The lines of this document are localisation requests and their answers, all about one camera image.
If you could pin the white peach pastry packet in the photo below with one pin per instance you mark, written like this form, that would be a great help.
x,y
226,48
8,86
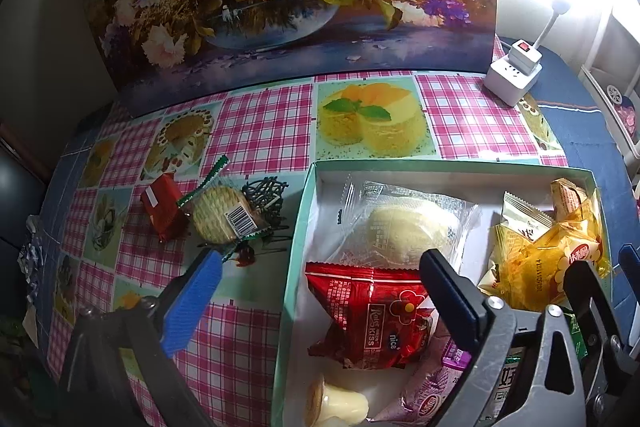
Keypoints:
x,y
524,219

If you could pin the red brown foil candy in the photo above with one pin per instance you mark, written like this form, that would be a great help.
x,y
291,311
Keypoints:
x,y
160,201

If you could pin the green rimmed white box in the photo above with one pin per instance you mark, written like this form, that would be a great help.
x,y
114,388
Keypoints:
x,y
554,377

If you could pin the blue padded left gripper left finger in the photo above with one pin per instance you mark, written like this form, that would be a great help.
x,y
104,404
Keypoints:
x,y
184,300

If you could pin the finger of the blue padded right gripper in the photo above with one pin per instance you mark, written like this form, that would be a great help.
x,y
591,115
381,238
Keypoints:
x,y
629,261

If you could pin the white green cookie packet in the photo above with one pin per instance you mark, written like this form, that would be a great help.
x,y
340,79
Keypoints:
x,y
506,380

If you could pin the white shelf rack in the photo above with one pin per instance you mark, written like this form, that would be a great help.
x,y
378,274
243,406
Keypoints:
x,y
610,74

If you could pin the dark green snack packet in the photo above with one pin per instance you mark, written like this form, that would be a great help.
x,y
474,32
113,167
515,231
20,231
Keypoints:
x,y
576,334

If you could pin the red foil snack packet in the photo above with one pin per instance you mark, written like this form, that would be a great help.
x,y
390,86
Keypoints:
x,y
380,317

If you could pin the orange cracker packet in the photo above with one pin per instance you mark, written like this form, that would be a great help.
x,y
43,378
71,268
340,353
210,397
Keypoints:
x,y
566,197

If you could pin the dark screen frame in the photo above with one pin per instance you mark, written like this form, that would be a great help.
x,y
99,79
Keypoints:
x,y
23,184

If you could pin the clear wrapped white bun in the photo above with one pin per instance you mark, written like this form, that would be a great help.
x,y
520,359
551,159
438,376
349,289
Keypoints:
x,y
390,226

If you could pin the crumpled blue white wrapper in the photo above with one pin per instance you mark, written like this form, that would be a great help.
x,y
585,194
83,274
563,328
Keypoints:
x,y
30,259

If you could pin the pink white snack packet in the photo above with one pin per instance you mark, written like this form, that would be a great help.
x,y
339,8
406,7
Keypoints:
x,y
438,372

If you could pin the clear wrapped round wafer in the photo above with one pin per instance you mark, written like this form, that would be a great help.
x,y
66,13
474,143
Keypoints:
x,y
220,212

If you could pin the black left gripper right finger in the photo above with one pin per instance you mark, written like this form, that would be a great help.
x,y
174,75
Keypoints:
x,y
459,303

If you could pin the white power adapter plug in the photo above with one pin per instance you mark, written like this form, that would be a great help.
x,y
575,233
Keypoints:
x,y
510,77

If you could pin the white jelly cup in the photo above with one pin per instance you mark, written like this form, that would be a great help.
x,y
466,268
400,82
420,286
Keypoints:
x,y
325,402

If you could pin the yellow soft bread bag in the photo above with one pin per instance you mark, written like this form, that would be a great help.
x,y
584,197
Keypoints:
x,y
529,275

